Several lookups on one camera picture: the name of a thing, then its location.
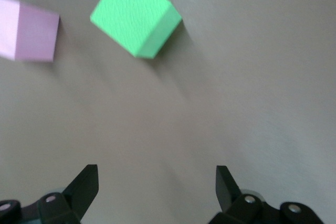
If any brown table mat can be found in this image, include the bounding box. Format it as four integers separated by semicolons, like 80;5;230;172
0;0;336;224

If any green foam cube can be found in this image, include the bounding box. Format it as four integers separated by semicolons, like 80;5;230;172
90;0;183;59

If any pink foam cube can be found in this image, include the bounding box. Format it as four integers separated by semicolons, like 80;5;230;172
0;0;61;63

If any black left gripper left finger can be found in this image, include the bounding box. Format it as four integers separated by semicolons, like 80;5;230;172
36;164;99;224

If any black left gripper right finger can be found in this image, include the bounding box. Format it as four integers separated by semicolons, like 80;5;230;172
209;165;266;224

